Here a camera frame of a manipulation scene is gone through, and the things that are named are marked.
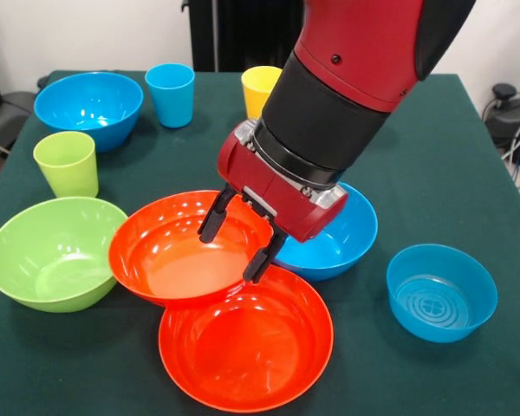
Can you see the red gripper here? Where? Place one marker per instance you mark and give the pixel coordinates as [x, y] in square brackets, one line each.
[268, 186]

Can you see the orange bowl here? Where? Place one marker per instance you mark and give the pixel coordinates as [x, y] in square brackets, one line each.
[242, 346]
[177, 268]

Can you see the large blue bowl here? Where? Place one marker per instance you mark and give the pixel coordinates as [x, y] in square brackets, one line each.
[351, 242]
[89, 104]

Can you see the green bowl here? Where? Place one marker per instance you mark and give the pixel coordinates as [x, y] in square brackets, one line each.
[47, 260]

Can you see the small blue bowl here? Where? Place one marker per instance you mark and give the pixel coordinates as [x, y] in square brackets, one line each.
[442, 299]

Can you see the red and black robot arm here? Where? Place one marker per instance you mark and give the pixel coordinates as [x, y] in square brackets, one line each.
[364, 52]

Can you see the yellow cup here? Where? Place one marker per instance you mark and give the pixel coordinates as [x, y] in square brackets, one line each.
[255, 91]

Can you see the light blue cup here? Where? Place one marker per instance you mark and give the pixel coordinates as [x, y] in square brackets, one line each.
[171, 104]

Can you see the dark green tablecloth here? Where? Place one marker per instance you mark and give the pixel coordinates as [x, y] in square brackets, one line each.
[416, 195]

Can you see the lime green cup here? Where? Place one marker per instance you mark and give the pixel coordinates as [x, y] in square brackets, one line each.
[67, 169]

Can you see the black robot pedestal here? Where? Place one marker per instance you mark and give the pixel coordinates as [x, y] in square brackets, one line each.
[242, 34]

